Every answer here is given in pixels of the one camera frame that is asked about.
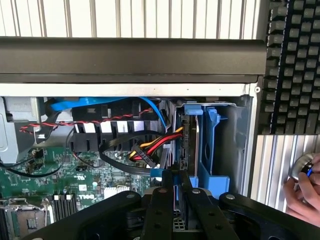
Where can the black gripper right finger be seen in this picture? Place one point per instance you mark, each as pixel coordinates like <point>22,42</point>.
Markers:
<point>250,212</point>

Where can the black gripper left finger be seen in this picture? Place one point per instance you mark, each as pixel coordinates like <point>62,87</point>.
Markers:
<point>117,207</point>

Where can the blue plastic disk carrier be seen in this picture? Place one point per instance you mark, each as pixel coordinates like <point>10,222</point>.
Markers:
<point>212,180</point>
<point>192,109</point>

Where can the grey metal disk bay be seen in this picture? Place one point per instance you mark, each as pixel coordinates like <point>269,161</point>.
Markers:
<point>235,140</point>

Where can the hard disk with black edge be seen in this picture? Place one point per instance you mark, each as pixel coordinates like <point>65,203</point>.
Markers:
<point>192,145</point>

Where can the person's bare hand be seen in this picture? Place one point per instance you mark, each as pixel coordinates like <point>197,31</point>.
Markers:
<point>300,197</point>

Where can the white board connector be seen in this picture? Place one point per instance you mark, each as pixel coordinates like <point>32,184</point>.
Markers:
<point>116,192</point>

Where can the green motherboard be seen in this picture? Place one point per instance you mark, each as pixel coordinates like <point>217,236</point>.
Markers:
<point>82,180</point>

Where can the black RAM slot white clip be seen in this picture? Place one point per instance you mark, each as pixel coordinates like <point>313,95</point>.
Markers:
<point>57,207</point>
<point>70,203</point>

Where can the round silver controller knob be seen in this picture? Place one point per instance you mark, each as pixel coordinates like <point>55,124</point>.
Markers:
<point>300,163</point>

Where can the black fan shroud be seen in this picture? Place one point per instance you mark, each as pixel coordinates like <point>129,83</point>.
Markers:
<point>82,142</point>

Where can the silver CPU socket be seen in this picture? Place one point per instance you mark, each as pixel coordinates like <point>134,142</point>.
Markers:
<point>25,220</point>

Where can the silver metal drive cage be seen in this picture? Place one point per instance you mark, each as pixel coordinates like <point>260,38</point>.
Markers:
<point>17,120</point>

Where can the black keyboard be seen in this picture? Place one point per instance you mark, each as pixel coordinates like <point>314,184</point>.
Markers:
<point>292,75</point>

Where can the black and silver PC case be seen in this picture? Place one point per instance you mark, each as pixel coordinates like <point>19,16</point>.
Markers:
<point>125,57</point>

